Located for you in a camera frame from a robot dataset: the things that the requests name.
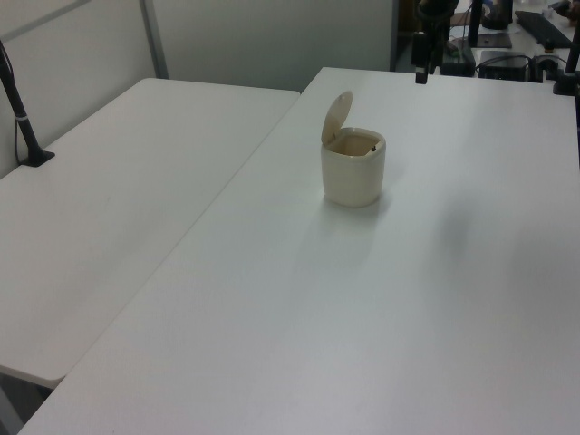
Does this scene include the cream plastic trash bin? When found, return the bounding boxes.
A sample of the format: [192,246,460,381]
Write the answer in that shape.
[320,127,388,209]

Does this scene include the black electronics box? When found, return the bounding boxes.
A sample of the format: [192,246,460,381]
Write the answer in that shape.
[474,49,532,81]

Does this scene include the black computer keyboard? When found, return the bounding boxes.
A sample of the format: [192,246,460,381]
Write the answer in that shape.
[515,9,574,47]

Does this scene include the cream round bin lid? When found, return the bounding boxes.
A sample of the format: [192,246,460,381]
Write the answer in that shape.
[321,90,355,146]

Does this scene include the black clamp camera stand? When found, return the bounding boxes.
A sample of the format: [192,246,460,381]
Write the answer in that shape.
[551,26,580,96]

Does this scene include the black monitor stand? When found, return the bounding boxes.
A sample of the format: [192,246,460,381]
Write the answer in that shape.
[466,0,514,50]

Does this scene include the black slanted camera stand pole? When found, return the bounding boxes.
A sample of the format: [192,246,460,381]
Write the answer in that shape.
[0,39,56,169]

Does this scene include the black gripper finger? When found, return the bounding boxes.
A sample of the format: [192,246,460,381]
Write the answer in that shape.
[429,27,450,76]
[412,31,430,85]

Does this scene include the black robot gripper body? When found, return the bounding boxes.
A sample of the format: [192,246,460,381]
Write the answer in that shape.
[416,0,458,34]

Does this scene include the small black desk device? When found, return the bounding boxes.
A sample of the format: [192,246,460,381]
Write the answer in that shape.
[440,60,473,77]

